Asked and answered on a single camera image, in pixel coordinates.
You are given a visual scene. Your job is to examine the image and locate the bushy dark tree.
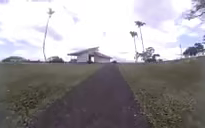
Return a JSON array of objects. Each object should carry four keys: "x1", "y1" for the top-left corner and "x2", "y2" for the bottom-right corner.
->
[{"x1": 138, "y1": 46, "x2": 162, "y2": 64}]

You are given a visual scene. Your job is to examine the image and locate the dark flat-topped trees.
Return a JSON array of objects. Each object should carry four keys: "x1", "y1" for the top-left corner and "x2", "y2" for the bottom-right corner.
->
[{"x1": 182, "y1": 42, "x2": 205, "y2": 58}]

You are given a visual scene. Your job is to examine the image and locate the white building with sloped roof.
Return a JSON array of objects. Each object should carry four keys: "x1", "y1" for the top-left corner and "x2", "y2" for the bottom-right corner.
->
[{"x1": 67, "y1": 46, "x2": 114, "y2": 64}]

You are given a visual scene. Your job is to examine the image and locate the tall thin palm tree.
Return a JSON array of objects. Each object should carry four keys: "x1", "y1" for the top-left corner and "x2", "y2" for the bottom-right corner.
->
[{"x1": 41, "y1": 7, "x2": 56, "y2": 63}]

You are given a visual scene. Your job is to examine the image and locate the green grass lawn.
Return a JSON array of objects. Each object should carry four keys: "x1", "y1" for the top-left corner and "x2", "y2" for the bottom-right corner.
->
[
  {"x1": 118, "y1": 54, "x2": 205, "y2": 128},
  {"x1": 0, "y1": 61, "x2": 106, "y2": 128}
]

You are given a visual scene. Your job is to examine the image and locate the low dark bush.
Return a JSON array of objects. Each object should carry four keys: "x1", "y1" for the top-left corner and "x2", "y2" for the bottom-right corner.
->
[
  {"x1": 46, "y1": 55, "x2": 65, "y2": 64},
  {"x1": 1, "y1": 55, "x2": 28, "y2": 63}
]

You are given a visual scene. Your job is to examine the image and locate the dark asphalt path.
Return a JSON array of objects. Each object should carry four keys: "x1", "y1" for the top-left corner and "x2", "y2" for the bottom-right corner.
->
[{"x1": 28, "y1": 63, "x2": 151, "y2": 128}]

